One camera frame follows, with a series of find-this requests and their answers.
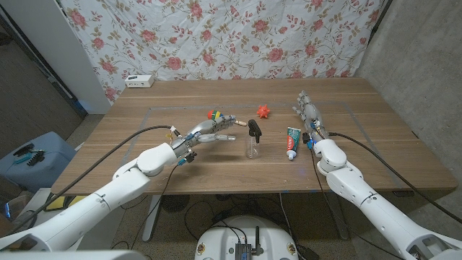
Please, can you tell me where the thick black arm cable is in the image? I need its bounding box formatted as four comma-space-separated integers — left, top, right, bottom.
328, 131, 462, 224
6, 124, 173, 235

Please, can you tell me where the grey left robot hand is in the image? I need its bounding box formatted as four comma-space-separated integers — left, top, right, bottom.
170, 115, 237, 157

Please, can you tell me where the black clamp tool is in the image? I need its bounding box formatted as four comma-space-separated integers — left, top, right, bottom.
13, 143, 35, 157

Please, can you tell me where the metal table leg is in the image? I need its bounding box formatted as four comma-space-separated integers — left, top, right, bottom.
141, 194, 162, 243
324, 191, 350, 241

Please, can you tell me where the clear plastic dispenser bottle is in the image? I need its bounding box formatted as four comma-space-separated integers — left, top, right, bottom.
245, 132, 261, 160

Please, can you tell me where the floral backdrop cloth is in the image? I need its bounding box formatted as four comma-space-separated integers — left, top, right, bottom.
59, 0, 383, 104

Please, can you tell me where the yellow black floor mat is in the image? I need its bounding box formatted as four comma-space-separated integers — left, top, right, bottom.
43, 194, 90, 212

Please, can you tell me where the teal handled tool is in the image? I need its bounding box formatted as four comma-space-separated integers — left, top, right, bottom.
13, 149, 46, 165

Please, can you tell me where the black spray cap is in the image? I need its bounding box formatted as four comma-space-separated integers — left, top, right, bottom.
247, 119, 263, 144

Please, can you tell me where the white power strip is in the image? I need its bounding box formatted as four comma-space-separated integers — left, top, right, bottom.
124, 74, 155, 89

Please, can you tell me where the striped wooden maraca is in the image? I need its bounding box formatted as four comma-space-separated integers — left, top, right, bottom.
207, 109, 248, 127

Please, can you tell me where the toothpaste tube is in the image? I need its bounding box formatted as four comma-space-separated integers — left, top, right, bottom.
286, 126, 302, 161

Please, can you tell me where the blue storage bin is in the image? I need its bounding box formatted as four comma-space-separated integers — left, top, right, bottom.
0, 131, 77, 193

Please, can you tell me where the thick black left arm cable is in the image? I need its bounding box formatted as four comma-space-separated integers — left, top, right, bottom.
6, 124, 173, 235

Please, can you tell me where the black comb tool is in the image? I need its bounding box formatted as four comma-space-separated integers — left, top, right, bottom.
27, 150, 46, 168

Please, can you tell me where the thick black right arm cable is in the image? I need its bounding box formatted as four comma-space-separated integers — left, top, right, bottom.
328, 131, 462, 224

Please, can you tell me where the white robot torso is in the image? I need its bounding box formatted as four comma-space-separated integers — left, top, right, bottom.
193, 215, 300, 260

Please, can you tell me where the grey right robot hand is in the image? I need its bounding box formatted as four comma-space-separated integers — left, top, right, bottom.
292, 90, 330, 142

